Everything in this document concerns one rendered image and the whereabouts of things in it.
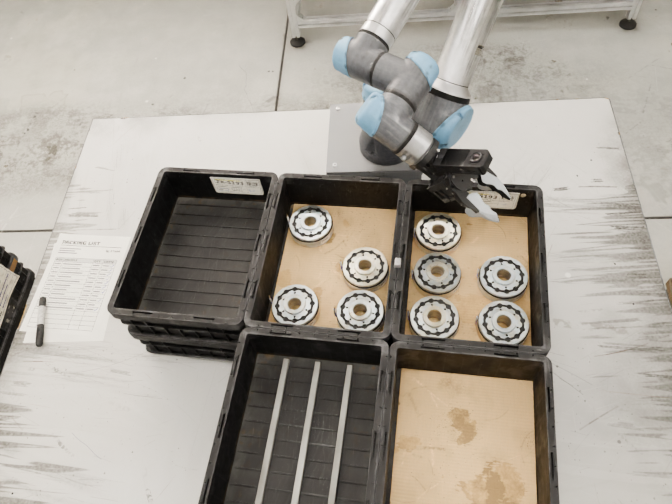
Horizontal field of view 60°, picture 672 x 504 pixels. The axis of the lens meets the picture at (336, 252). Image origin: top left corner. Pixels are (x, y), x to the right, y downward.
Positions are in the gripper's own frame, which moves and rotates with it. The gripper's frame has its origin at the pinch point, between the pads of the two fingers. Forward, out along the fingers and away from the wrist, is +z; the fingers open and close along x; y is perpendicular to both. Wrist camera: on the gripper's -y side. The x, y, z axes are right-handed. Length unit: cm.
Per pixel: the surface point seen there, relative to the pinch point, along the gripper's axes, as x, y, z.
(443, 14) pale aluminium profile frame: -147, 132, -9
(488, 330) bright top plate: 23.1, 3.2, 11.2
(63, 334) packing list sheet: 67, 64, -60
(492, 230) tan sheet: -1.6, 13.4, 7.1
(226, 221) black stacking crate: 24, 43, -43
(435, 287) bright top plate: 18.9, 11.4, 0.1
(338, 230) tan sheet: 14.4, 29.6, -20.8
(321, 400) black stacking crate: 52, 16, -9
